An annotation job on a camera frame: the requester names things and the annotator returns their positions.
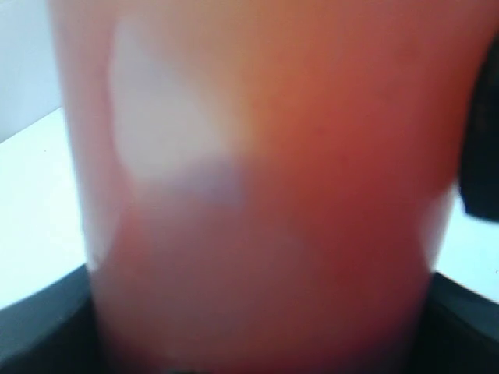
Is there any red sauce squeeze bottle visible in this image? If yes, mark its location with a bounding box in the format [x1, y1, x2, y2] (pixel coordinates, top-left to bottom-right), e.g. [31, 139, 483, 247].
[48, 1, 498, 373]

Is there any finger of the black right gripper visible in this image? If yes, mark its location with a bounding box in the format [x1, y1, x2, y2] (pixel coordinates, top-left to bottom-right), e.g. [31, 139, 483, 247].
[458, 39, 498, 222]

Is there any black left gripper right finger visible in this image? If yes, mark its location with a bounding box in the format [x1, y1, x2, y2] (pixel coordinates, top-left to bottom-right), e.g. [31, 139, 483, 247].
[420, 273, 498, 373]

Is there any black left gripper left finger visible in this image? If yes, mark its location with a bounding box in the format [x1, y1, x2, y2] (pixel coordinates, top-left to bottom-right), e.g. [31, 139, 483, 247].
[1, 266, 101, 373]

